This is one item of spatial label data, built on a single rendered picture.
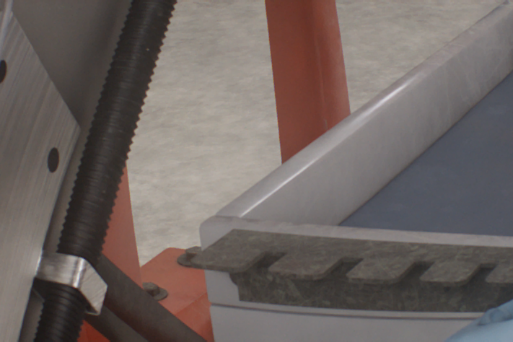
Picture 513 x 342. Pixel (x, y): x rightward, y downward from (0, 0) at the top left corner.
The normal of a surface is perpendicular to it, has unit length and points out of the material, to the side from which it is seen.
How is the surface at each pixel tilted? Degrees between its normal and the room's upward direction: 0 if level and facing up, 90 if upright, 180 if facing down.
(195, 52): 0
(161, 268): 0
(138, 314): 90
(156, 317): 90
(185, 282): 0
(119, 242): 90
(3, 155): 90
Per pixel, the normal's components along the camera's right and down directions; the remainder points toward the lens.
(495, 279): -0.09, -0.94
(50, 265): -0.37, -0.51
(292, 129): -0.46, 0.33
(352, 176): 0.88, 0.07
